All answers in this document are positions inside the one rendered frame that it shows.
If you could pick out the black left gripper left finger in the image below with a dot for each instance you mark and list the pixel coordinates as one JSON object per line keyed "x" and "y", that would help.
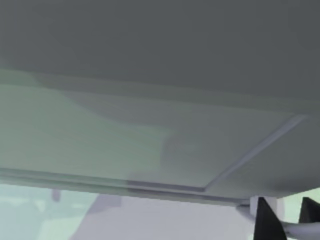
{"x": 266, "y": 222}

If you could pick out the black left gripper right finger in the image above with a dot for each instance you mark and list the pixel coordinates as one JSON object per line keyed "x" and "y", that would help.
{"x": 310, "y": 211}

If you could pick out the grey cabinet panel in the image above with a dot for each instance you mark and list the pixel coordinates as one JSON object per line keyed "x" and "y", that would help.
{"x": 150, "y": 87}

